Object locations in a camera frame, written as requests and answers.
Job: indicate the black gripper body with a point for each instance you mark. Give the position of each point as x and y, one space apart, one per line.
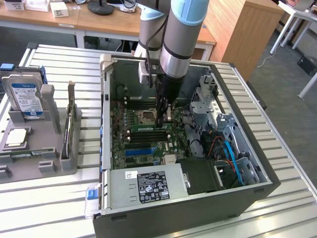
171 86

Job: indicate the green RAM stick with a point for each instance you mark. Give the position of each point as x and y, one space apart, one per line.
24 154
146 128

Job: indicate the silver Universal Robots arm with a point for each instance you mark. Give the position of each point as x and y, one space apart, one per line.
179 34

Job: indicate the black RAM slot bank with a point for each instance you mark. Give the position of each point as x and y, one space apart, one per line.
142 102
148 136

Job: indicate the CPU socket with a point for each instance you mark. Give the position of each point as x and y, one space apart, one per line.
146 117

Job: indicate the green motherboard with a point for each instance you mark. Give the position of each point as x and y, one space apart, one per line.
173 146

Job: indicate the blue expansion slot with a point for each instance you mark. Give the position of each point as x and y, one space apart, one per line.
138 150

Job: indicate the silver chipset heat sink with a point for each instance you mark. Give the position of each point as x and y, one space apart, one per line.
171 159

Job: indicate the metal disk bay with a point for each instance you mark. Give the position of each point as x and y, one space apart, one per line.
218 116

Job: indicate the grey power supply unit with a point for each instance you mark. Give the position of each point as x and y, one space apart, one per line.
148 183

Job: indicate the wooden desk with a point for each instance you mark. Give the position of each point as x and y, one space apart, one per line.
111 22

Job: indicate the graphics card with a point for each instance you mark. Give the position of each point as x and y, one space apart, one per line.
69 116

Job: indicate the wooden cabinet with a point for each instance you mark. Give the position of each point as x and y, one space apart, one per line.
242 32

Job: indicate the black monitor base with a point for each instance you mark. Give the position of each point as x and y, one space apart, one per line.
100 10

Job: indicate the blue case latch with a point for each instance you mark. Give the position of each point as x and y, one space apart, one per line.
91 194

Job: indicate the black open PC case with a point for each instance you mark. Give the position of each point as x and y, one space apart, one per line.
198 218

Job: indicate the grey parts rack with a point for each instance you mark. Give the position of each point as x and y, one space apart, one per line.
49 158

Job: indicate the white cardboard box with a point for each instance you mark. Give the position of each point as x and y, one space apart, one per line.
15 4
59 10

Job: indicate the hard disk with blue label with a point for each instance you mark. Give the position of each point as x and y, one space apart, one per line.
24 96

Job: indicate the blue disk caddy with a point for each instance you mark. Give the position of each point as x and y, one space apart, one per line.
29 68

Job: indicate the black box on floor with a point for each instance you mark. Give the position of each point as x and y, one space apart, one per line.
307 65

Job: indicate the white table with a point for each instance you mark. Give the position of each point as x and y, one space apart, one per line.
294 15

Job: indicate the silver CPU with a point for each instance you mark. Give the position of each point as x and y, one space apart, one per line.
16 137

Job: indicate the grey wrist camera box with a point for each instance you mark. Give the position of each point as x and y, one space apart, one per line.
144 72

